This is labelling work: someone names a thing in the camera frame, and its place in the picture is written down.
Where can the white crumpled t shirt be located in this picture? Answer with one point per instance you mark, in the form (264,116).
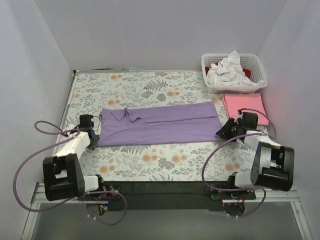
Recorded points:
(228,72)

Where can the floral patterned table mat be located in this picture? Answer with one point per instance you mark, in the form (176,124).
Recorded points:
(163,162)

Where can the white plastic laundry basket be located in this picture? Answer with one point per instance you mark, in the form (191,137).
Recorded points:
(250,62)

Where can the red t shirt in basket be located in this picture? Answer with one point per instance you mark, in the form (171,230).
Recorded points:
(247,72)

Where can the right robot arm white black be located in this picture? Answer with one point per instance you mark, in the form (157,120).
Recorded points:
(273,164)

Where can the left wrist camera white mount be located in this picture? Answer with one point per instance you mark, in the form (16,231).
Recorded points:
(71,129)

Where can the aluminium rail frame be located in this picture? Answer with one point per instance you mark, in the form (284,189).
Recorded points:
(265,215)

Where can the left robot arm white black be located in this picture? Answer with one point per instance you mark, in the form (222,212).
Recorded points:
(62,173)

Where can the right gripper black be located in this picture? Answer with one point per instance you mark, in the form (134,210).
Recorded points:
(227,130)

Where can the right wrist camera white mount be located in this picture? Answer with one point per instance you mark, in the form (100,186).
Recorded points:
(242,114)

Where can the folded pink t shirt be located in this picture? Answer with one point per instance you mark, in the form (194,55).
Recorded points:
(234,102)

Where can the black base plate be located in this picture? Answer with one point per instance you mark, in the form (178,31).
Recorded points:
(169,195)

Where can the purple t shirt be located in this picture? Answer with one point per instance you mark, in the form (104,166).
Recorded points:
(187,123)

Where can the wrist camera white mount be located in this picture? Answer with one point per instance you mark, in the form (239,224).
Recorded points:
(71,129)
(242,114)

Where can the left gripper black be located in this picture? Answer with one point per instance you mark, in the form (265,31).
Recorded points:
(93,141)

